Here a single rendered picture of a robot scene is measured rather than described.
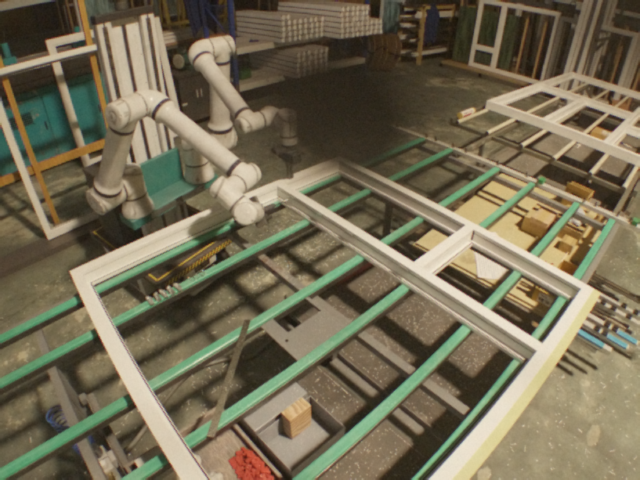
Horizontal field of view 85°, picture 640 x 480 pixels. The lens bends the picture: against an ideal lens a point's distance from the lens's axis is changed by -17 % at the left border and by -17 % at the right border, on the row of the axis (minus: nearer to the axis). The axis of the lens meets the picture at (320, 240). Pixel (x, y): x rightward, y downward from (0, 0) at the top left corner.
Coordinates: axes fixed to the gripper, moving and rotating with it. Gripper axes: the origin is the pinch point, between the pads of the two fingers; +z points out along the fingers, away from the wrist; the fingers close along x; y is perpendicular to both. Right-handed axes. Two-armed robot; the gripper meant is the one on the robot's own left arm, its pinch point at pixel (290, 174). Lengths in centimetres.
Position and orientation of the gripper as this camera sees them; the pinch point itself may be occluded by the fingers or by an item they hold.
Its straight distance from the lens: 209.2
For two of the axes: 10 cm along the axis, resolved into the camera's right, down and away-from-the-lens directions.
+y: 7.5, -4.0, 5.3
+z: 0.0, 8.0, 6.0
